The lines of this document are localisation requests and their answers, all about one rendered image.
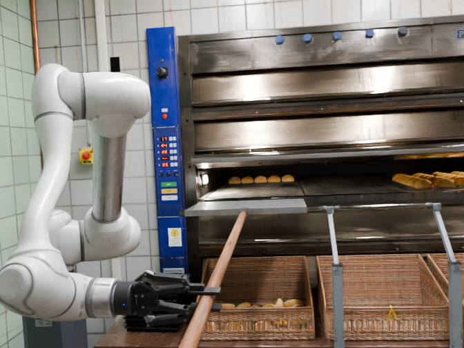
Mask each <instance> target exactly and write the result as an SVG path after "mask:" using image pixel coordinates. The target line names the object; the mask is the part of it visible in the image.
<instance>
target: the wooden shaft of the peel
mask: <svg viewBox="0 0 464 348"><path fill-rule="evenodd" d="M246 216H247V214H246V213H245V212H244V211H242V212H241V213H240V214H239V216H238V218H237V221H236V223H235V225H234V227H233V230H232V232H231V234H230V236H229V238H228V240H227V242H226V245H225V247H224V249H223V251H222V254H221V256H220V258H219V260H218V262H217V264H216V266H215V268H214V271H213V273H212V275H211V278H210V280H209V282H208V284H207V286H206V287H220V285H221V282H222V279H223V277H224V274H225V271H226V268H227V266H228V264H229V260H230V259H231V255H232V253H233V250H234V248H235V244H236V242H237V240H238V237H239V234H240V231H241V229H242V226H243V224H244V221H245V218H246ZM215 298H216V296H202V297H201V299H200V302H199V304H198V306H197V308H196V310H195V313H194V314H193V317H192V319H191V321H190V323H189V325H188V328H187V330H186V332H185V334H184V337H183V339H182V341H181V343H180V345H179V347H178V348H197V346H198V343H199V341H200V338H201V335H202V332H203V330H204V327H205V324H206V321H207V319H208V317H209V314H210V312H211V309H212V306H213V303H214V301H215Z"/></svg>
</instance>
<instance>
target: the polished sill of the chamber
mask: <svg viewBox="0 0 464 348"><path fill-rule="evenodd" d="M458 198H464V190H448V191H410V192H390V193H352V194H331V195H293V196H273V197H235V198H215V199H199V200H198V201H197V203H198V202H223V201H245V200H285V199H303V200H304V202H305V204H313V203H334V202H375V201H396V200H437V199H458Z"/></svg>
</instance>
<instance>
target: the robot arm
mask: <svg viewBox="0 0 464 348"><path fill-rule="evenodd" d="M150 108H151V94H150V90H149V87H148V84H147V83H146V82H144V81H142V80H141V79H140V78H137V77H134V76H132V75H127V74H124V73H118V72H85V73H79V72H69V70H68V69H67V68H65V67H63V66H61V65H59V64H46V65H44V66H42V67H41V68H40V69H39V70H38V72H37V74H36V76H35V79H34V82H33V85H32V93H31V109H32V116H33V119H34V123H35V129H36V132H37V135H38V138H39V143H40V145H41V150H42V153H43V171H42V174H41V177H40V179H39V181H38V183H37V185H36V188H35V190H34V192H33V194H32V196H31V198H30V201H29V203H28V205H27V207H26V209H25V212H24V215H23V218H22V221H21V227H20V232H19V241H18V245H17V249H16V250H15V252H14V253H13V254H11V255H10V256H9V257H8V261H7V262H6V263H5V264H4V265H3V266H2V267H1V268H0V303H1V304H2V305H3V306H4V307H5V308H6V309H8V310H9V311H11V312H13V313H16V314H19V315H21V316H25V317H29V318H41V319H44V320H49V321H59V322H65V321H78V320H83V319H87V318H115V317H116V316H117V315H123V316H133V315H138V316H140V317H144V319H145V321H146V327H147V328H150V327H153V326H155V325H166V324H176V323H185V322H187V321H188V319H189V317H190V315H192V314H194V313H195V310H196V308H197V306H198V304H199V303H198V302H192V303H191V305H190V306H188V305H183V304H175V303H170V302H164V301H163V300H159V298H158V296H160V295H165V294H171V293H180V292H188V294H189V295H194V296H219V295H220V293H221V290H222V288H221V287H205V284H201V283H190V282H189V279H188V276H187V275H181V274H174V273H160V272H155V271H153V270H150V269H147V270H145V272H144V273H143V278H142V280H139V281H137V282H135V281H119V279H117V278H91V277H88V276H85V275H82V274H80V273H75V269H74V264H78V263H80V262H92V261H100V260H108V259H113V258H118V257H122V256H124V255H126V254H129V253H130V252H132V251H134V250H135V249H136V248H137V247H138V246H139V244H140V240H141V231H140V226H139V224H138V222H137V220H136V219H135V218H133V217H131V216H129V215H128V214H127V212H126V210H125V209H124V208H123V207H122V195H123V185H124V169H125V161H126V141H127V133H128V132H129V131H130V130H131V128H132V127H133V124H134V123H135V121H136V119H141V118H143V117H144V116H145V115H147V114H148V112H149V110H150ZM81 119H87V120H88V121H89V124H90V127H91V128H92V129H93V207H92V208H90V209H89V210H88V212H87V214H86V217H85V218H84V220H71V216H70V215H69V214H68V213H67V212H65V211H62V210H60V209H54V208H55V205H56V203H57V201H58V199H59V196H60V195H61V192H62V191H63V188H64V186H65V183H66V180H67V178H68V172H69V168H70V152H71V143H72V136H73V127H74V121H77V120H81ZM151 280H154V281H160V282H174V283H181V284H173V285H167V286H157V287H154V286H153V285H152V284H150V283H149V282H147V281H151ZM152 311H165V312H171V313H178V314H171V315H161V316H154V315H152V316H150V315H149V313H151V312H152Z"/></svg>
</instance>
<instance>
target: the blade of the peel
mask: <svg viewBox="0 0 464 348"><path fill-rule="evenodd" d="M241 207H248V209H249V215H256V214H279V213H307V206H306V204H305V201H304V200H303V199H285V200H245V201H223V202H198V203H197V204H195V205H193V206H192V207H190V208H188V209H187V210H185V211H184V217H188V216H211V215H239V211H240V209H241Z"/></svg>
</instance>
